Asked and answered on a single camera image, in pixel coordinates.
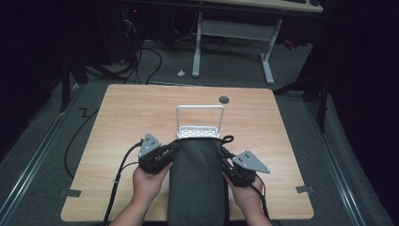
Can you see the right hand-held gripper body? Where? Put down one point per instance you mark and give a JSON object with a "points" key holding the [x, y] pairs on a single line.
{"points": [[243, 175]]}

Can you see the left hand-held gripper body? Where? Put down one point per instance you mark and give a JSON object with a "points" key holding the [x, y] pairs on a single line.
{"points": [[152, 161]]}

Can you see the white metal rack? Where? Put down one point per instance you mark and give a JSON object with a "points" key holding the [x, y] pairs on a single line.
{"points": [[197, 131]]}

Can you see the dark grey cloth bag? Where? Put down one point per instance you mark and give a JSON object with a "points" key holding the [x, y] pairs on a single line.
{"points": [[197, 182]]}

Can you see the person's right hand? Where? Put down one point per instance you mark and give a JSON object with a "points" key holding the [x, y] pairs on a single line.
{"points": [[247, 196]]}

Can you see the person's left hand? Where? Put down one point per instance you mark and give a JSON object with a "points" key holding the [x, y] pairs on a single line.
{"points": [[149, 185]]}

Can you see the black round table grommet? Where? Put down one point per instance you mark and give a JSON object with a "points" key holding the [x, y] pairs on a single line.
{"points": [[224, 100]]}

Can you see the grey tape strip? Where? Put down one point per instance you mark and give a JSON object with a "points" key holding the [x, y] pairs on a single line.
{"points": [[70, 193], [304, 189]]}

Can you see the crumpled white paper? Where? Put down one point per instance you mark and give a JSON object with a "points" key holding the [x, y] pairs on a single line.
{"points": [[181, 73]]}

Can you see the black metal stand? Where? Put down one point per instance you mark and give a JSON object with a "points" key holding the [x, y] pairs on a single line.
{"points": [[66, 84], [321, 103]]}

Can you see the white-framed desk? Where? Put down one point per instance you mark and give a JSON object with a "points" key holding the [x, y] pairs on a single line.
{"points": [[235, 29]]}

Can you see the small red object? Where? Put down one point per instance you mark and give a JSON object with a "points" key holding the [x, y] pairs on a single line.
{"points": [[289, 44]]}

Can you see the black keyboard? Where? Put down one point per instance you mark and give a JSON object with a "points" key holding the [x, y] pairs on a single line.
{"points": [[295, 1]]}

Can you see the black computer mouse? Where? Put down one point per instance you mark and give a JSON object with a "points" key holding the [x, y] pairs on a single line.
{"points": [[314, 2]]}

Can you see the metal floor rail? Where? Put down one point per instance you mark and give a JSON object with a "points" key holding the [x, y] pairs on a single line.
{"points": [[335, 166], [34, 160]]}

